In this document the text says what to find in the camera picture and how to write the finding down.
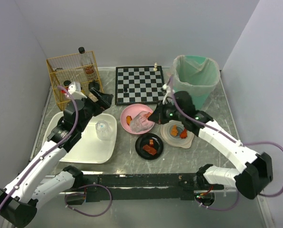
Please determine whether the clear plastic cup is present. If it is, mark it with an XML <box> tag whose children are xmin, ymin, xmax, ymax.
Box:
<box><xmin>130</xmin><ymin>111</ymin><xmax>154</xmax><ymax>133</ymax></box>
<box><xmin>95</xmin><ymin>121</ymin><xmax>113</xmax><ymax>141</ymax></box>

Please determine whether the black lid spice jar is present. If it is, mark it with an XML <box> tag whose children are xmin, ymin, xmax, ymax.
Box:
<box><xmin>88</xmin><ymin>80</ymin><xmax>100</xmax><ymax>102</ymax></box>

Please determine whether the pink plate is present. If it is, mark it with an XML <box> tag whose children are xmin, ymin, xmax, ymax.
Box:
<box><xmin>120</xmin><ymin>104</ymin><xmax>154</xmax><ymax>134</ymax></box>

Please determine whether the black round plate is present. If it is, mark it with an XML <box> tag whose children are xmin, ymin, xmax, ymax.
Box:
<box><xmin>135</xmin><ymin>133</ymin><xmax>164</xmax><ymax>160</ymax></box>

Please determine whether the clear bottle red label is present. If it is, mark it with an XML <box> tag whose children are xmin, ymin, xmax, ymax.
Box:
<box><xmin>78</xmin><ymin>47</ymin><xmax>97</xmax><ymax>81</ymax></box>

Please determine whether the black cap pepper shaker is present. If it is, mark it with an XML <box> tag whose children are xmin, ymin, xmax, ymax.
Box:
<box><xmin>63</xmin><ymin>80</ymin><xmax>71</xmax><ymax>88</ymax></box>

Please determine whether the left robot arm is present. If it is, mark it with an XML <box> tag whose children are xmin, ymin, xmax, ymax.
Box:
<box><xmin>0</xmin><ymin>85</ymin><xmax>113</xmax><ymax>228</ymax></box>

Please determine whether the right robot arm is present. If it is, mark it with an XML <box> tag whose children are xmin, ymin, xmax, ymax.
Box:
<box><xmin>148</xmin><ymin>91</ymin><xmax>273</xmax><ymax>200</ymax></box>

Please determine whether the orange nugget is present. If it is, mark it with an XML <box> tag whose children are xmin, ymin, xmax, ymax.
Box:
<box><xmin>170</xmin><ymin>125</ymin><xmax>179</xmax><ymax>137</ymax></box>

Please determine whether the red chicken piece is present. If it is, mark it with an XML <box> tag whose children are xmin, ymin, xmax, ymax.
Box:
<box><xmin>179</xmin><ymin>128</ymin><xmax>188</xmax><ymax>139</ymax></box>

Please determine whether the chicken wing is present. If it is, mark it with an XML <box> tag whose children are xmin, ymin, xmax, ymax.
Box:
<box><xmin>126</xmin><ymin>115</ymin><xmax>132</xmax><ymax>125</ymax></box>

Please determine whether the white plastic tub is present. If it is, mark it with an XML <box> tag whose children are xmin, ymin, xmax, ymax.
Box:
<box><xmin>45</xmin><ymin>111</ymin><xmax>118</xmax><ymax>164</ymax></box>

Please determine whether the red meat slab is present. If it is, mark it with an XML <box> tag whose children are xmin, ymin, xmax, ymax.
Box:
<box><xmin>142</xmin><ymin>144</ymin><xmax>157</xmax><ymax>156</ymax></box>

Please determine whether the beige blue ceramic plate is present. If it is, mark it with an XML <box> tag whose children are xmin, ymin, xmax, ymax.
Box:
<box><xmin>160</xmin><ymin>120</ymin><xmax>194</xmax><ymax>149</ymax></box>

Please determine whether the black white chessboard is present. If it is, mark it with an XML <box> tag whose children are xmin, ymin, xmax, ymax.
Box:
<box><xmin>115</xmin><ymin>66</ymin><xmax>165</xmax><ymax>105</ymax></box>

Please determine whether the white chess piece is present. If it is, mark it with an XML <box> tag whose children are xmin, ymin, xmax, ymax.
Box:
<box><xmin>153</xmin><ymin>63</ymin><xmax>158</xmax><ymax>71</ymax></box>

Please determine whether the clear bin liner bag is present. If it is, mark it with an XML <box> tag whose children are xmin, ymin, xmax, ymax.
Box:
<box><xmin>167</xmin><ymin>55</ymin><xmax>221</xmax><ymax>97</ymax></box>

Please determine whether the green trash bin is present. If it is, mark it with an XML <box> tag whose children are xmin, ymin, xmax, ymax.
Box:
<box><xmin>173</xmin><ymin>55</ymin><xmax>220</xmax><ymax>110</ymax></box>

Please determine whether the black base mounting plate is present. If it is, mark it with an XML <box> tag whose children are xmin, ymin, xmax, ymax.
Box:
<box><xmin>55</xmin><ymin>173</ymin><xmax>225</xmax><ymax>202</ymax></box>

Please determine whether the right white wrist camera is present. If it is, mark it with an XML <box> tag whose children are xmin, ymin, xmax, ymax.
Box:
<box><xmin>161</xmin><ymin>84</ymin><xmax>174</xmax><ymax>105</ymax></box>

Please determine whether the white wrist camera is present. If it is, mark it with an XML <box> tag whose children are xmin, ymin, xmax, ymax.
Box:
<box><xmin>161</xmin><ymin>84</ymin><xmax>174</xmax><ymax>105</ymax></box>
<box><xmin>67</xmin><ymin>82</ymin><xmax>87</xmax><ymax>100</ymax></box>

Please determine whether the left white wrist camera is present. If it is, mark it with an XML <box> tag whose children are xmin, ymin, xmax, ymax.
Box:
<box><xmin>67</xmin><ymin>82</ymin><xmax>87</xmax><ymax>100</ymax></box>

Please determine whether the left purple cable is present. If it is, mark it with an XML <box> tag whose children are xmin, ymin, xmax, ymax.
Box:
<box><xmin>0</xmin><ymin>85</ymin><xmax>113</xmax><ymax>228</ymax></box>

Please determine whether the purple cable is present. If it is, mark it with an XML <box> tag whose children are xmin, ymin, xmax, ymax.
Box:
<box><xmin>165</xmin><ymin>74</ymin><xmax>283</xmax><ymax>212</ymax></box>
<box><xmin>0</xmin><ymin>85</ymin><xmax>113</xmax><ymax>228</ymax></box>

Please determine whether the yellow wire rack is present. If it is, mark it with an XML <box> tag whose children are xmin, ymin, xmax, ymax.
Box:
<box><xmin>47</xmin><ymin>51</ymin><xmax>103</xmax><ymax>111</ymax></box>

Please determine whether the aluminium rail frame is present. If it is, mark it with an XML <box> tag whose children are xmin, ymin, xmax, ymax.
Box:
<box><xmin>1</xmin><ymin>174</ymin><xmax>273</xmax><ymax>228</ymax></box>

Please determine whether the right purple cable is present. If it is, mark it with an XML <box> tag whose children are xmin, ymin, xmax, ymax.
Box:
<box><xmin>165</xmin><ymin>74</ymin><xmax>283</xmax><ymax>212</ymax></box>

